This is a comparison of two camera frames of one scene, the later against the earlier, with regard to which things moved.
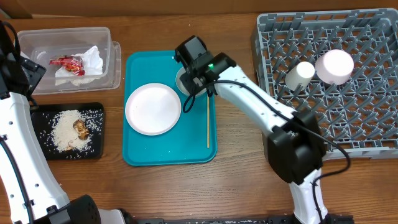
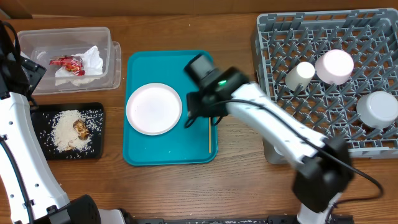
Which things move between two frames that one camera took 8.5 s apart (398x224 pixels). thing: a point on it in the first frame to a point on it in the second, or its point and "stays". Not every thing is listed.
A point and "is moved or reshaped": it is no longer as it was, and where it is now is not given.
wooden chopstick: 208,119 is moved or reshaped
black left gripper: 37,70 stays
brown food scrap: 83,132 stays
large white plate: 153,109 stays
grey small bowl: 181,87 to 378,109
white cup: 301,74 stays
